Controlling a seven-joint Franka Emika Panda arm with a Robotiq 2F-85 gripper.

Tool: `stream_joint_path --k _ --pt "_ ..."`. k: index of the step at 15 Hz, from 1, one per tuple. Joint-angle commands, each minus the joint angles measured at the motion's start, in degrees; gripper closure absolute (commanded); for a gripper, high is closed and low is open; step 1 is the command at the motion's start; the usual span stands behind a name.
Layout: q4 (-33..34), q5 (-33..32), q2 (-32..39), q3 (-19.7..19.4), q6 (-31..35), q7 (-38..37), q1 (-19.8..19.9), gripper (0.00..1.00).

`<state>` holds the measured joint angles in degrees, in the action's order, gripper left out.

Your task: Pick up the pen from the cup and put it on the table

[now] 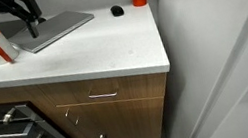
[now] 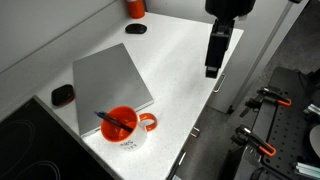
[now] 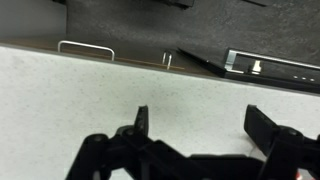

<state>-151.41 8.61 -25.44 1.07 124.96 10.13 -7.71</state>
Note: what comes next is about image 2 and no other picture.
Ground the silver cabinet handle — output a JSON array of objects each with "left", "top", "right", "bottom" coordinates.
[
  {"left": 189, "top": 126, "right": 201, "bottom": 139},
  {"left": 177, "top": 150, "right": 187, "bottom": 167},
  {"left": 212, "top": 73, "right": 227, "bottom": 94}
]

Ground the grey round plate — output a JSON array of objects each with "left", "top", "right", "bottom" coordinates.
[{"left": 308, "top": 124, "right": 320, "bottom": 158}]

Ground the orange cup at back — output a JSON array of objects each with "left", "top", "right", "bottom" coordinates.
[{"left": 125, "top": 0, "right": 147, "bottom": 20}]

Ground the orange and white mug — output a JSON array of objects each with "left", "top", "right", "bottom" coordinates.
[{"left": 99, "top": 105, "right": 158, "bottom": 153}]

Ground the black perforated board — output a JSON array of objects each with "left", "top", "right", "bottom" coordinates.
[{"left": 249, "top": 66, "right": 320, "bottom": 180}]

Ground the black induction cooktop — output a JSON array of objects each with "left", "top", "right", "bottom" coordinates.
[{"left": 0, "top": 95, "right": 117, "bottom": 180}]

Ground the small black pouch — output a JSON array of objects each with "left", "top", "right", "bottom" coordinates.
[{"left": 50, "top": 83, "right": 76, "bottom": 108}]

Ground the black computer mouse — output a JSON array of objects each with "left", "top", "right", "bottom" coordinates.
[{"left": 124, "top": 22, "right": 148, "bottom": 35}]

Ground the black orange bar clamp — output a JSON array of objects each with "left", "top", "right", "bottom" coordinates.
[
  {"left": 230, "top": 124, "right": 278, "bottom": 158},
  {"left": 239, "top": 86, "right": 293, "bottom": 118}
]

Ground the silver closed laptop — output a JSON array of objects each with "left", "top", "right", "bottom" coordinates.
[{"left": 72, "top": 42, "right": 155, "bottom": 138}]

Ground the white cabinet side panel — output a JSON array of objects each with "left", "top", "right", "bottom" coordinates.
[{"left": 205, "top": 0, "right": 311, "bottom": 115}]

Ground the aluminium profile bar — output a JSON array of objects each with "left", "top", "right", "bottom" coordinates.
[
  {"left": 293, "top": 161, "right": 320, "bottom": 178},
  {"left": 302, "top": 103, "right": 320, "bottom": 117}
]

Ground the black pen with blue cap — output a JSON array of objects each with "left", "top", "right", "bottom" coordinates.
[{"left": 93, "top": 110, "right": 135, "bottom": 134}]

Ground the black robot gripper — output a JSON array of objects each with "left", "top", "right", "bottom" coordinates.
[{"left": 204, "top": 0, "right": 257, "bottom": 80}]

